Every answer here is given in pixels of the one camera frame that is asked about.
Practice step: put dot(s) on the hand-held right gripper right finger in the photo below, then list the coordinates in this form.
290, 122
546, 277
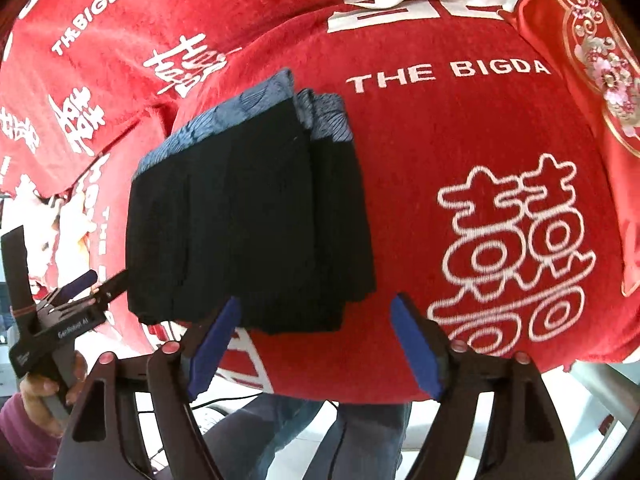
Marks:
415, 355

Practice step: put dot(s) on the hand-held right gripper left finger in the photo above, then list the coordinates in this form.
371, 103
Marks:
212, 350

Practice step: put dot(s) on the red printed blanket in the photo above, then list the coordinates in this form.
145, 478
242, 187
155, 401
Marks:
450, 125

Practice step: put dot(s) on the black pants grey waistband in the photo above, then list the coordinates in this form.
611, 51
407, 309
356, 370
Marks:
250, 210

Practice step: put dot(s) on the person's grey jeans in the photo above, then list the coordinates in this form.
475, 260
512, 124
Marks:
290, 435

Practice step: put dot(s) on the red embroidered satin pillow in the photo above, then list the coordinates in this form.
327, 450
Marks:
590, 60

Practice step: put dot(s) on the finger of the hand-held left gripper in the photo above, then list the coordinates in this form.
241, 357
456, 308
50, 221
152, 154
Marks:
80, 280
112, 285

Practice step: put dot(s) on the person's left hand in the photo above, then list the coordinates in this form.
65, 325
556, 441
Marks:
37, 395

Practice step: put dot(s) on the person's left forearm purple sleeve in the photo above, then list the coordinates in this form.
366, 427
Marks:
25, 425

